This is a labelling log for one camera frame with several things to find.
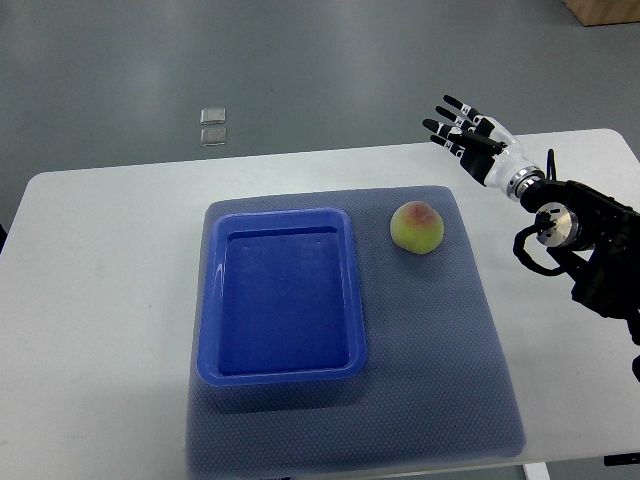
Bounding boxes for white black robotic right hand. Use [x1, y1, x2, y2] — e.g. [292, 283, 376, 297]
[423, 95, 544, 201]

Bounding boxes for green red peach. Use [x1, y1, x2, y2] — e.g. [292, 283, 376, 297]
[389, 201, 444, 255]

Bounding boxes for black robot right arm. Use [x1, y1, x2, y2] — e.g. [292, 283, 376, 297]
[513, 179, 639, 344]

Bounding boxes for lower metal floor plate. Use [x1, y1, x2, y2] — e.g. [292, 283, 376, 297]
[200, 126, 227, 147]

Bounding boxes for metal floor plate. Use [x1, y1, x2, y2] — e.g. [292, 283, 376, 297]
[200, 107, 226, 125]
[200, 126, 227, 147]

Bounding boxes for upper metal floor plate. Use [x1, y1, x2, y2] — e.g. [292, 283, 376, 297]
[200, 107, 226, 125]

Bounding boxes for cardboard box corner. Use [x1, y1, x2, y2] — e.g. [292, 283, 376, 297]
[563, 0, 639, 27]

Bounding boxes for blue plastic tray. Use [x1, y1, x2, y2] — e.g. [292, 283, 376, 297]
[195, 207, 367, 387]

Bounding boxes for white table leg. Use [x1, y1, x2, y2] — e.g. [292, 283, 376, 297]
[522, 462, 551, 480]

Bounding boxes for dark object at left edge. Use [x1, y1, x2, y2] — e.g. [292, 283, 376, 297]
[0, 224, 7, 252]

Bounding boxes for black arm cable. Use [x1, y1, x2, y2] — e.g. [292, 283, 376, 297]
[512, 148, 589, 276]

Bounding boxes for black bracket under table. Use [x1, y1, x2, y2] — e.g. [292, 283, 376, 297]
[603, 452, 640, 467]

